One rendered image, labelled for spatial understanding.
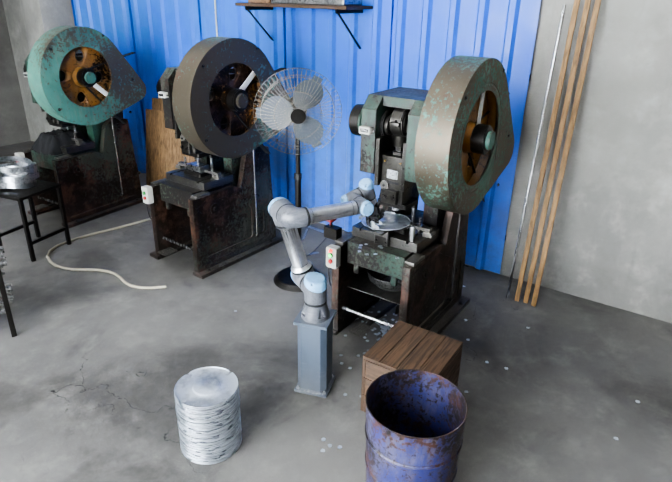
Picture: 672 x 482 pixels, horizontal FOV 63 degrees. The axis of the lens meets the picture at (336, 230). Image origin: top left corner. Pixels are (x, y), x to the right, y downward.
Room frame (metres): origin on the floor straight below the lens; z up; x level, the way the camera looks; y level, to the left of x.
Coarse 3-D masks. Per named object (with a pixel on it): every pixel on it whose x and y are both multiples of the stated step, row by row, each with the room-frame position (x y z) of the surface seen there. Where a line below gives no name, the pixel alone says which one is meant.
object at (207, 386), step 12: (192, 372) 2.16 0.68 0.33; (204, 372) 2.16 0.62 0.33; (216, 372) 2.16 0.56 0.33; (180, 384) 2.07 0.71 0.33; (192, 384) 2.07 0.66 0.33; (204, 384) 2.06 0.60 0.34; (216, 384) 2.07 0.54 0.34; (228, 384) 2.07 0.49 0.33; (180, 396) 1.99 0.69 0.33; (192, 396) 1.99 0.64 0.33; (204, 396) 1.99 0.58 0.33; (216, 396) 1.99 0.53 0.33; (228, 396) 1.99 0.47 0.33
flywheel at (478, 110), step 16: (480, 96) 3.00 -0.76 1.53; (480, 112) 2.88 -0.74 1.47; (496, 112) 3.12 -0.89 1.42; (480, 128) 2.82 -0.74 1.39; (496, 128) 3.15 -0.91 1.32; (464, 144) 2.83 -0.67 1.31; (480, 144) 2.78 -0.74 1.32; (464, 160) 2.89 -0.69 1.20; (480, 160) 3.08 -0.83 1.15; (464, 176) 2.92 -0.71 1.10; (480, 176) 3.01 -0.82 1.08
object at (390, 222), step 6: (384, 216) 3.10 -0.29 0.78; (390, 216) 3.10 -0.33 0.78; (396, 216) 3.10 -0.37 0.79; (402, 216) 3.10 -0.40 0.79; (384, 222) 2.99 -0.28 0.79; (390, 222) 2.99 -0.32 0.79; (396, 222) 3.00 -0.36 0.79; (402, 222) 3.00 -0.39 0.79; (408, 222) 3.00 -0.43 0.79; (384, 228) 2.91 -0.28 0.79; (390, 228) 2.91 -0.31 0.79; (396, 228) 2.91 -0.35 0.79; (402, 228) 2.91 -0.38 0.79
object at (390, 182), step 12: (384, 156) 3.09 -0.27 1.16; (396, 156) 3.07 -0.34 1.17; (384, 168) 3.09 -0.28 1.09; (396, 168) 3.04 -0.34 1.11; (384, 180) 3.07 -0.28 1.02; (396, 180) 3.04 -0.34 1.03; (384, 192) 3.05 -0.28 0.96; (396, 192) 3.01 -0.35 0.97; (408, 192) 3.08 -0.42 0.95; (396, 204) 3.01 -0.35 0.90
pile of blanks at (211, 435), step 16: (176, 400) 1.97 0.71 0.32; (192, 416) 1.92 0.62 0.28; (208, 416) 1.92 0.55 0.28; (224, 416) 1.95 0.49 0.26; (240, 416) 2.10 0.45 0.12; (192, 432) 1.92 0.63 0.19; (208, 432) 1.92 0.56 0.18; (224, 432) 1.94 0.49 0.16; (240, 432) 2.05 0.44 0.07; (192, 448) 1.93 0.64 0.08; (208, 448) 1.91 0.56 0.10; (224, 448) 1.95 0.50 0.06; (208, 464) 1.91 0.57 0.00
